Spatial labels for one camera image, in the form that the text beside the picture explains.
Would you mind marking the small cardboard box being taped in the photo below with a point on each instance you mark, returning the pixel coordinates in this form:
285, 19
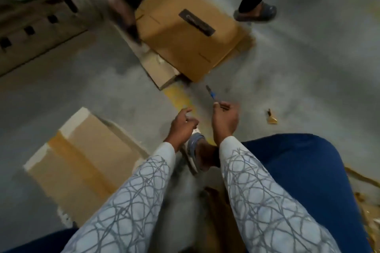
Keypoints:
157, 72

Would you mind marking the large flat black-label cardboard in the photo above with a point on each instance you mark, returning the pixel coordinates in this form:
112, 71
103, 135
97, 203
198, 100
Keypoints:
178, 45

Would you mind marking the person's blue trousers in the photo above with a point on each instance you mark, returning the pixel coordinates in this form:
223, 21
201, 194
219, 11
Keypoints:
303, 173

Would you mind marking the person's right white clog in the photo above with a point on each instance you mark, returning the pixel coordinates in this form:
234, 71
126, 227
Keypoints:
193, 149

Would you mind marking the small brown cardboard box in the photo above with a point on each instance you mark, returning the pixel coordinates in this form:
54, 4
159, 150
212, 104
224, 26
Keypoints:
83, 167

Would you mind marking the wooden pallet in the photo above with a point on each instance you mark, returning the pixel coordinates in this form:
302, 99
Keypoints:
35, 30

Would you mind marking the person's right hand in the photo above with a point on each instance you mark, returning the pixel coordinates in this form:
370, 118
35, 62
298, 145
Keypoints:
225, 119

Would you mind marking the person's left hand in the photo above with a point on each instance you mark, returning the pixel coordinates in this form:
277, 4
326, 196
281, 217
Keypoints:
181, 128

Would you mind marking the person's right forearm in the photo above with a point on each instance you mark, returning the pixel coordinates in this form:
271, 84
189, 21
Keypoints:
267, 202

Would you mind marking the person's left forearm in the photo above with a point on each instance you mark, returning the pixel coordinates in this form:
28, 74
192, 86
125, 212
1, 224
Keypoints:
130, 208

